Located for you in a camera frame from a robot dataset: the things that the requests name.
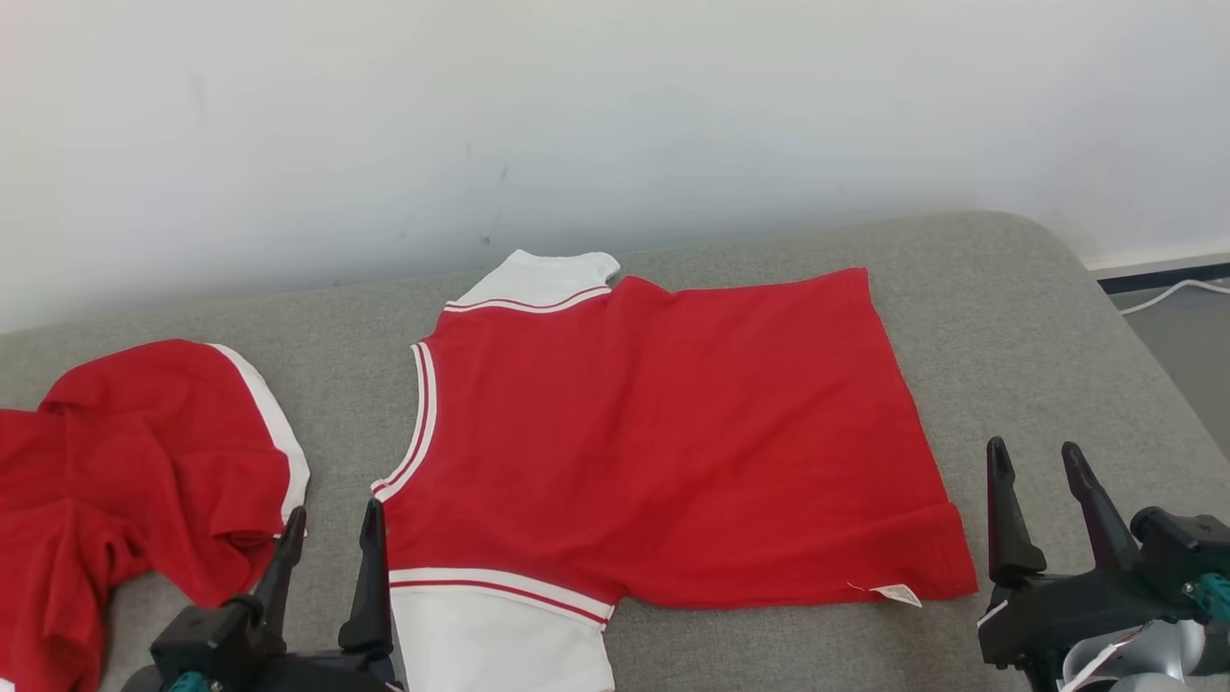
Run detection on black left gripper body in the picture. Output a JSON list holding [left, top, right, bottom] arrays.
[[120, 652, 405, 692]]

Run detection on dark wall baseboard strip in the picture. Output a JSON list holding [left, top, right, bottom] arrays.
[[1095, 255, 1230, 294]]

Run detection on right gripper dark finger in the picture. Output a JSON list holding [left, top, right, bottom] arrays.
[[1062, 441, 1144, 573], [987, 437, 1046, 587]]

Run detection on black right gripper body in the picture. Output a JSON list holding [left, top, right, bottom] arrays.
[[978, 565, 1193, 692]]

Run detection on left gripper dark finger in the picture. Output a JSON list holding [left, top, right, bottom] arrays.
[[226, 529, 307, 626], [338, 499, 393, 655]]

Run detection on red shorts with white stripe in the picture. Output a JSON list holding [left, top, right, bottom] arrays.
[[0, 339, 310, 692]]

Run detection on red and white jersey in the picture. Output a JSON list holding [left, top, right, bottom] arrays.
[[372, 250, 979, 692]]

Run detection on white floor cable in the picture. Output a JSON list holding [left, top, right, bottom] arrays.
[[1119, 280, 1230, 316]]

